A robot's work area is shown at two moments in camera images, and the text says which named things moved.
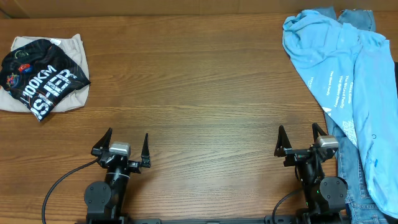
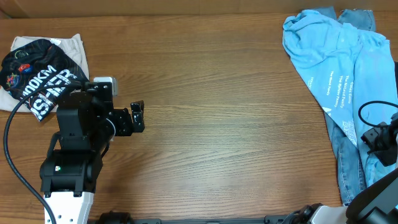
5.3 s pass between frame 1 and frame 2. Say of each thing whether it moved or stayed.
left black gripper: moved
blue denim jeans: stayed
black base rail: stayed
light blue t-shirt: stayed
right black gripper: moved
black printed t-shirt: stayed
